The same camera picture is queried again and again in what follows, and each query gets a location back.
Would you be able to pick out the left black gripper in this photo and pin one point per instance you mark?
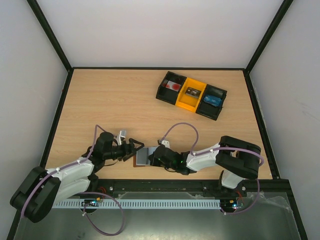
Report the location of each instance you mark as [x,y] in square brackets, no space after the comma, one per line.
[127,151]

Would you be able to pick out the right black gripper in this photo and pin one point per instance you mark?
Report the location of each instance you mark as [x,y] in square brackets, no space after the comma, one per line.
[152,158]

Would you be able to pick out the brown leather card holder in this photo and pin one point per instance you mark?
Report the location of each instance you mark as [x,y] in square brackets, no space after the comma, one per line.
[141,158]

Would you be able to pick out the blue credit card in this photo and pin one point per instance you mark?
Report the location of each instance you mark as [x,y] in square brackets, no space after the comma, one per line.
[212,100]

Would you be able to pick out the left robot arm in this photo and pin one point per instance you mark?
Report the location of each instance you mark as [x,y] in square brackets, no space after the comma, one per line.
[44,188]

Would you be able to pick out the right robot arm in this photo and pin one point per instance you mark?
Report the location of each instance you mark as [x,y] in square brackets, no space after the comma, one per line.
[241,160]

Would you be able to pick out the red white card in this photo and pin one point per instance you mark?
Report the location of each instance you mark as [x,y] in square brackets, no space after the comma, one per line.
[171,85]

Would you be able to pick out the black bin left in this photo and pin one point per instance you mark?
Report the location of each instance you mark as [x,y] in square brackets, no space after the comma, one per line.
[167,95]

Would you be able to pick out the black bin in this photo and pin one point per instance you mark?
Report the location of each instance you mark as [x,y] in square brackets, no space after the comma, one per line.
[208,110]
[167,95]

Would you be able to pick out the yellow bin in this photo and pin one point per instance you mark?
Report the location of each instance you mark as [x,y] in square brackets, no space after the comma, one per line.
[188,102]

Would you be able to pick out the black bin right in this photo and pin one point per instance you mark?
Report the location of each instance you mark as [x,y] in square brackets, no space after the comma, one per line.
[208,110]

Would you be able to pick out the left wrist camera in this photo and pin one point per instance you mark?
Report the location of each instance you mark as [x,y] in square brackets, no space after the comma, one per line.
[120,137]

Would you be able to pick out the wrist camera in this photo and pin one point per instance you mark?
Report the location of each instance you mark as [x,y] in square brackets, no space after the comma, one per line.
[120,137]
[164,143]

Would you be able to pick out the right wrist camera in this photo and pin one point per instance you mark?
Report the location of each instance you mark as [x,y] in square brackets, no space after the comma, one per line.
[164,143]

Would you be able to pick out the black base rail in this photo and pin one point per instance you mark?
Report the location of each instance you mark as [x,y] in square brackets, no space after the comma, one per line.
[205,188]

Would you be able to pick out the blue slotted cable duct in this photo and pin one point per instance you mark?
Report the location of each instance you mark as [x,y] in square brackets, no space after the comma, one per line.
[197,204]

